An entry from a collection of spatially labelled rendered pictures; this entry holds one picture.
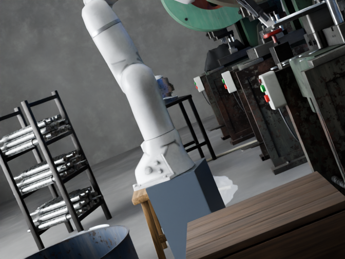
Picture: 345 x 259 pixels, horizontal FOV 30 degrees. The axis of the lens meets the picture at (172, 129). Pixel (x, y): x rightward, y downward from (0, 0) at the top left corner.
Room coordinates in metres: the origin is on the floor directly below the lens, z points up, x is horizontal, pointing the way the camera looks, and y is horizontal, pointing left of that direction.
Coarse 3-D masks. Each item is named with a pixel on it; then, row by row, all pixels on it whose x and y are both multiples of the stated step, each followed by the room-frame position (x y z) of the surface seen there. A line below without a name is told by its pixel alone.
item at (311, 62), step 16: (336, 48) 1.91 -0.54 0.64; (320, 64) 1.86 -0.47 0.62; (336, 64) 1.86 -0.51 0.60; (304, 80) 1.90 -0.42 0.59; (320, 80) 1.86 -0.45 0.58; (336, 80) 1.87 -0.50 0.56; (320, 96) 1.86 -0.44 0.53; (336, 96) 1.87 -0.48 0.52; (320, 112) 1.86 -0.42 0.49; (336, 112) 1.86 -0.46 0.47; (336, 128) 1.86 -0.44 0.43; (336, 144) 1.86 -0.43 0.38; (336, 160) 1.90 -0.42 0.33
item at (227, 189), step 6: (216, 180) 3.33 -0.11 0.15; (222, 180) 3.38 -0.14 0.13; (228, 180) 3.43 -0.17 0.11; (222, 186) 3.26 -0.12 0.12; (228, 186) 3.31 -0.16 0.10; (234, 186) 3.36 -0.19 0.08; (222, 192) 3.27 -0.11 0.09; (228, 192) 3.31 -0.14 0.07; (234, 192) 3.33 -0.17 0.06; (222, 198) 3.24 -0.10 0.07; (228, 198) 3.26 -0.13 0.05
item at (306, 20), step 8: (312, 8) 2.06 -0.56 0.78; (320, 8) 2.06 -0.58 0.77; (296, 16) 2.06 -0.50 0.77; (304, 16) 2.11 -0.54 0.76; (312, 16) 2.08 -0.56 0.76; (320, 16) 2.08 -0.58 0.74; (328, 16) 2.08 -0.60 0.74; (280, 24) 2.06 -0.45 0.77; (304, 24) 2.15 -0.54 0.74; (312, 24) 2.08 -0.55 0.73; (320, 24) 2.08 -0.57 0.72; (328, 24) 2.08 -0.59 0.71; (312, 32) 2.09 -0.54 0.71; (320, 32) 2.08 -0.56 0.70; (312, 40) 2.13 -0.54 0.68; (320, 40) 2.08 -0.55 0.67; (320, 48) 2.08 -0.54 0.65
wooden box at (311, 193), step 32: (288, 192) 1.70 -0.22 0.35; (320, 192) 1.57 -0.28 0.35; (192, 224) 1.79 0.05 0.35; (224, 224) 1.65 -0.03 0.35; (256, 224) 1.53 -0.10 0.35; (288, 224) 1.44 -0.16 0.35; (320, 224) 1.43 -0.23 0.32; (192, 256) 1.49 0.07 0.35; (224, 256) 1.46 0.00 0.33; (256, 256) 1.44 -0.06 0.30; (288, 256) 1.44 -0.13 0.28; (320, 256) 1.43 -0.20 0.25
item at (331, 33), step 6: (342, 24) 1.90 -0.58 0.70; (324, 30) 2.05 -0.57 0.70; (330, 30) 1.99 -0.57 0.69; (336, 30) 1.93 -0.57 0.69; (342, 30) 1.90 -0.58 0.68; (306, 36) 2.31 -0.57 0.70; (324, 36) 2.08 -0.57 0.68; (330, 36) 2.02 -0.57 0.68; (336, 36) 1.95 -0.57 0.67; (342, 36) 1.90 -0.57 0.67; (306, 42) 2.34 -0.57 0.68; (330, 42) 2.04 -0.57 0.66; (336, 42) 1.98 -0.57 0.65; (342, 42) 1.92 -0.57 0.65; (312, 48) 2.30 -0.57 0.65
